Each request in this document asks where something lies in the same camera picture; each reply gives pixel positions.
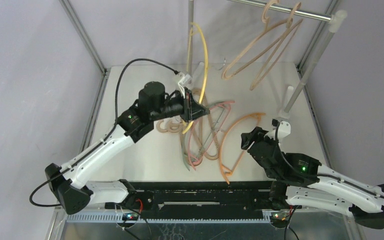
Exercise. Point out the yellow wire hanger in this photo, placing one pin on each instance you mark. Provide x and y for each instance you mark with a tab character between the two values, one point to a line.
195	26

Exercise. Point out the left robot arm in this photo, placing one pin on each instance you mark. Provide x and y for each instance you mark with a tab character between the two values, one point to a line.
71	182

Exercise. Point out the aluminium frame right post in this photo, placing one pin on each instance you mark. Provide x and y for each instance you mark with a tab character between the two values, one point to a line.
311	48

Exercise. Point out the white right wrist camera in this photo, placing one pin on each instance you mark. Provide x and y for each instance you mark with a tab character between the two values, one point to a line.
282	130

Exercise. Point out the aluminium frame left post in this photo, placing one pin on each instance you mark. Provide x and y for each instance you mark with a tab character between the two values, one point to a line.
83	34

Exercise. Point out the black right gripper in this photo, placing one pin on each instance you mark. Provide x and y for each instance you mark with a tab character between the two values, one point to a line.
258	143

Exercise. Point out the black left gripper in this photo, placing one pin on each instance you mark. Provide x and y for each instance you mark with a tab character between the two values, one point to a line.
191	109

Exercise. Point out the aluminium frame post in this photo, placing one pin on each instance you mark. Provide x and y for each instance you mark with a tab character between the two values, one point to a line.
83	34
311	48

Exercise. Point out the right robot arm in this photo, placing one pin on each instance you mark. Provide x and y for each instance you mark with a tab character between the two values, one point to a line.
338	193

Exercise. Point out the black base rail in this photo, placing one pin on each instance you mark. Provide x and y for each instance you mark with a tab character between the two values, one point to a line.
201	200

